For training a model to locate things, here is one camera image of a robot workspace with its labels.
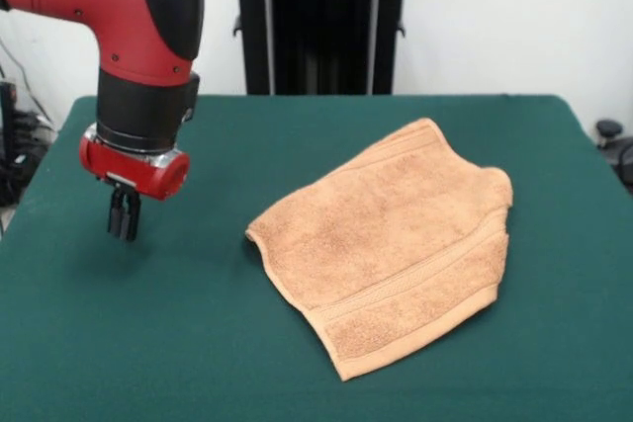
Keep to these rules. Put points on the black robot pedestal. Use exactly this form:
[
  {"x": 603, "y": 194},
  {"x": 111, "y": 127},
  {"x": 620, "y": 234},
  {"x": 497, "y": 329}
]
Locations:
[{"x": 321, "y": 22}]

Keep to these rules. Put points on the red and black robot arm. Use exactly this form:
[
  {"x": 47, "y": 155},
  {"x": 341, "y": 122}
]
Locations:
[{"x": 143, "y": 46}]

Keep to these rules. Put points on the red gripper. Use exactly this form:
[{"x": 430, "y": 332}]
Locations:
[{"x": 133, "y": 172}]

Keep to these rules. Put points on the tan terry towel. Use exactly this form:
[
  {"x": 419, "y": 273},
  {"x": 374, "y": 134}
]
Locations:
[{"x": 386, "y": 254}]

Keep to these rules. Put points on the dark green table cloth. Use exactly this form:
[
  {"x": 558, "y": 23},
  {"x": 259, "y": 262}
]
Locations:
[{"x": 148, "y": 318}]

